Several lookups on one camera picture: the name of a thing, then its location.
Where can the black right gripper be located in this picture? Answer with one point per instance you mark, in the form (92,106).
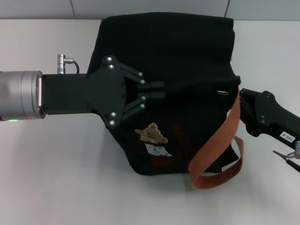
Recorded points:
(269,114)

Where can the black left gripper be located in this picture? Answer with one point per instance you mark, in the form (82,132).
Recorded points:
(82,93)

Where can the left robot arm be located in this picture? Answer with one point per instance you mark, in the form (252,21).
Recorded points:
(18,96)

